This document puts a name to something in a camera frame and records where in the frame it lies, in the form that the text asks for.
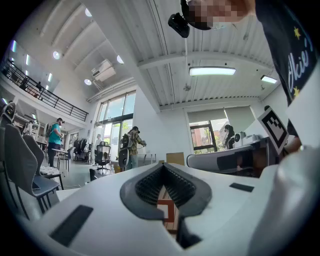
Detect small rectangular ceiling lamp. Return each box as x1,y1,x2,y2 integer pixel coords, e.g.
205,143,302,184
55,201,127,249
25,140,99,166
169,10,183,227
260,74,279,85

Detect long rectangular ceiling lamp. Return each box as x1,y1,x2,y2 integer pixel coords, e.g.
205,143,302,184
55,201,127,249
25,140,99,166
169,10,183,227
188,65,237,77

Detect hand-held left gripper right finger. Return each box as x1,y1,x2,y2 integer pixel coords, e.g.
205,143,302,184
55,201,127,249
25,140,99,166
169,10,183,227
163,162,213,250

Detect white ceiling air conditioner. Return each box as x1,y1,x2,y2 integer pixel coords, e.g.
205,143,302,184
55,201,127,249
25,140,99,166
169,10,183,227
90,59,117,83

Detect black balcony railing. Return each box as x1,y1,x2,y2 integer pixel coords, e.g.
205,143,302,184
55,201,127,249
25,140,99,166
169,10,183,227
1,58,89,123

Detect window with roller blinds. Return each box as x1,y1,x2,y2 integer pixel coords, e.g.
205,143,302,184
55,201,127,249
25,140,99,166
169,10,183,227
186,105,257,154

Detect brown cardboard box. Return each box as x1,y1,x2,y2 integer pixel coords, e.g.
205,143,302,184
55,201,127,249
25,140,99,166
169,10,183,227
165,151,185,166

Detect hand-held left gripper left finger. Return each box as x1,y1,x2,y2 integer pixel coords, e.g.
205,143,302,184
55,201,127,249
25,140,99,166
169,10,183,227
119,162,166,221

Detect grey padded chair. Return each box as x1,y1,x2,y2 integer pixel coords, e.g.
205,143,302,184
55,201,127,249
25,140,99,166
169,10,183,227
23,134,65,191
4,123,61,219

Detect black head-worn camera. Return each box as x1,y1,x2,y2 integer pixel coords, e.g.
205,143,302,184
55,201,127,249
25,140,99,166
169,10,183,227
167,12,191,39

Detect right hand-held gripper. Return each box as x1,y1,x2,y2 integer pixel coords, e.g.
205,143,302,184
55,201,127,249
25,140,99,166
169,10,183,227
186,104,290,179

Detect white round desk appliance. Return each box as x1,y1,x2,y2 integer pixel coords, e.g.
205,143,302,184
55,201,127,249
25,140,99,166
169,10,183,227
234,131,247,149

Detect person's right forearm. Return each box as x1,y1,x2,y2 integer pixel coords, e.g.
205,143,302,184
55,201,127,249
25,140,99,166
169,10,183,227
283,136,305,155

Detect black mesh office chair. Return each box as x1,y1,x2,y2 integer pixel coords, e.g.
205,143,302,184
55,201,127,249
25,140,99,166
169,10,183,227
94,141,112,175

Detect red and white patterned carton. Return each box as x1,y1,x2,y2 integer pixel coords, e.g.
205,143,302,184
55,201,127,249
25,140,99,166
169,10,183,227
156,184,181,236

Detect person's dark printed shirt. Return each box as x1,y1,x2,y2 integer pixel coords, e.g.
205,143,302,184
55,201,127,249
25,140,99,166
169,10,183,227
254,0,320,137

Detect glass entrance doors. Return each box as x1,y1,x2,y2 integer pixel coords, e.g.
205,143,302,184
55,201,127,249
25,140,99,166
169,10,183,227
93,91,137,163

